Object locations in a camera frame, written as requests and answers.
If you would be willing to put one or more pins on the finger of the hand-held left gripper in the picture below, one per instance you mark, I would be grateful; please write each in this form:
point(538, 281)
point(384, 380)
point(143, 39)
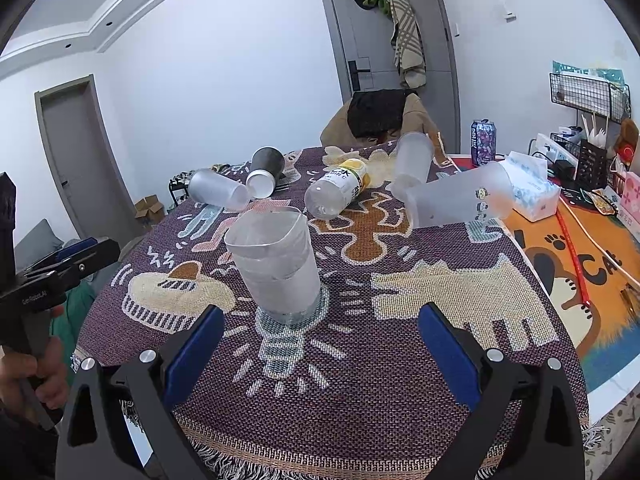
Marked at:
point(92, 260)
point(75, 250)

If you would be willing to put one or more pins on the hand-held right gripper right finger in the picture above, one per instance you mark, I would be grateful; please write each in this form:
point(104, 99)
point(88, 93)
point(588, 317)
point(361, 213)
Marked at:
point(449, 355)

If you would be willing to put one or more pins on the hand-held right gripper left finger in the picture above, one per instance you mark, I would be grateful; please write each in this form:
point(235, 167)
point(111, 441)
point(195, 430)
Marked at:
point(196, 355)

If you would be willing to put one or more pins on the clear cut plastic bottle cup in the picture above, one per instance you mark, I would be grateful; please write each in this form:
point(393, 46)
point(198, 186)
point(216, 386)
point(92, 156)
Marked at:
point(277, 270)

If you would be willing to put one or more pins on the short frosted plastic cup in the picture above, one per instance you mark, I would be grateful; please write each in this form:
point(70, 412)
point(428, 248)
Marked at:
point(217, 187)

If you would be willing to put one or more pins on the frosted cup with stickers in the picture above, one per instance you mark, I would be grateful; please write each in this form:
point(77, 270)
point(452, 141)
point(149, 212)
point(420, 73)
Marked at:
point(450, 200)

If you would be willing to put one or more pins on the tall frosted plastic cup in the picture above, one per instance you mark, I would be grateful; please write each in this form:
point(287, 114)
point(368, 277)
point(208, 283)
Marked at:
point(412, 160)

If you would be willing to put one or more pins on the black paper cup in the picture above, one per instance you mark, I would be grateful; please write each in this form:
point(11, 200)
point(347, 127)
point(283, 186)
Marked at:
point(267, 162)

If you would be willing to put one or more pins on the person's left hand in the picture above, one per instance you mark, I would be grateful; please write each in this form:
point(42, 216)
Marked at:
point(52, 370)

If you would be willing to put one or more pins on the grey cushion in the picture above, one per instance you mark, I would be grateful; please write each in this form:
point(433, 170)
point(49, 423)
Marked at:
point(37, 240)

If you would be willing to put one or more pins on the green cloth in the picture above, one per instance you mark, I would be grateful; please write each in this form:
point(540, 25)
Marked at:
point(80, 315)

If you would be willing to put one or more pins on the cardboard box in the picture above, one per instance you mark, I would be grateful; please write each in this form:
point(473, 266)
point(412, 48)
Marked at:
point(149, 208)

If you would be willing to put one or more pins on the plain grey door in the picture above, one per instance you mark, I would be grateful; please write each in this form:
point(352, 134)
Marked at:
point(75, 160)

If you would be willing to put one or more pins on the printed woven blanket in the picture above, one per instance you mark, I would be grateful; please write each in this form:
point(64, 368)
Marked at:
point(350, 385)

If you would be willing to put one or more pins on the small black rack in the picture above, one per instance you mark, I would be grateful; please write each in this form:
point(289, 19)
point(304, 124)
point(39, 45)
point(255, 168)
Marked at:
point(179, 190)

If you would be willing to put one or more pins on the red stick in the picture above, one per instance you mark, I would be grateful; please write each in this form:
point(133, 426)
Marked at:
point(572, 255)

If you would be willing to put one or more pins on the white tissue pack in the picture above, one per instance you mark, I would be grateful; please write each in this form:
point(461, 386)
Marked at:
point(532, 190)

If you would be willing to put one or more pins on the orange cat mat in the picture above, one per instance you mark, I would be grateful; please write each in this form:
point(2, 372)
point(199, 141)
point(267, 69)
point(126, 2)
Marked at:
point(610, 260)

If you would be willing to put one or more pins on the cream plastic bag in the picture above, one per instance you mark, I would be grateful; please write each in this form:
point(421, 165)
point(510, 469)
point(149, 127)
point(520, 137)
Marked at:
point(380, 167)

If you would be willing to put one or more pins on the clear bottle with yellow label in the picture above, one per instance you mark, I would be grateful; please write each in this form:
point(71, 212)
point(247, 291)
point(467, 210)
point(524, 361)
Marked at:
point(335, 190)

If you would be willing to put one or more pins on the purple drink can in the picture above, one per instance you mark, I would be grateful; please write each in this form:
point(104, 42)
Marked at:
point(483, 142)

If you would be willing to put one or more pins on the tan chair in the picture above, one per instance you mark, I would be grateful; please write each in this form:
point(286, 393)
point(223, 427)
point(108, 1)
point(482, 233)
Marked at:
point(417, 117)

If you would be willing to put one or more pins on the pink box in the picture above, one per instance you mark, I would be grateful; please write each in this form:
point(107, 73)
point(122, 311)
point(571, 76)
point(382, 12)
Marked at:
point(631, 195)

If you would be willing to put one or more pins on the black utensil holder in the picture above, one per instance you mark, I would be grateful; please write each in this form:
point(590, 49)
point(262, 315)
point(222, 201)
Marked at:
point(592, 152)

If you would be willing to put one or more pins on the black cloth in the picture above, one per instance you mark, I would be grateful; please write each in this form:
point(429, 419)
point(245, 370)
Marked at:
point(375, 110)

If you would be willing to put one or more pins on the brown plush toy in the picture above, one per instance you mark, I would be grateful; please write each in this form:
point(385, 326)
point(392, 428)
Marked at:
point(629, 140)

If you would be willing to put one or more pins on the plaid scarf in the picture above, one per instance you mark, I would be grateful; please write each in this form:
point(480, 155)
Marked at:
point(407, 35)

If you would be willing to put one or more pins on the green plush toy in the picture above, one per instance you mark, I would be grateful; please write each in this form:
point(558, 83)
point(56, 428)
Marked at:
point(381, 2)

